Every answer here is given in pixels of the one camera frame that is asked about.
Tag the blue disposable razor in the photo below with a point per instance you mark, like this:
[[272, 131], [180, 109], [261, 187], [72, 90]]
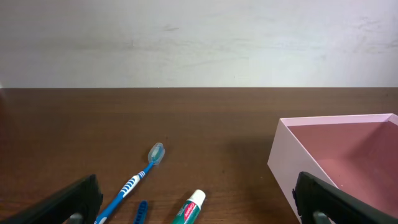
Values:
[[141, 213]]

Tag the blue white toothbrush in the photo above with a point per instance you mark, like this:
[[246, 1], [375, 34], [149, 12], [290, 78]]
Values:
[[155, 156]]

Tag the teal toothpaste tube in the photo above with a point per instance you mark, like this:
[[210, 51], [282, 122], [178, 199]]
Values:
[[191, 208]]

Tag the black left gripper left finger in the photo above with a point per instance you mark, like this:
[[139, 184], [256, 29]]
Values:
[[82, 197]]

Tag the white pink open box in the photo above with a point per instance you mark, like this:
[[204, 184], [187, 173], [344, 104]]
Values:
[[354, 153]]

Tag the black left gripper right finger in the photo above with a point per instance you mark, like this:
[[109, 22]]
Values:
[[319, 202]]

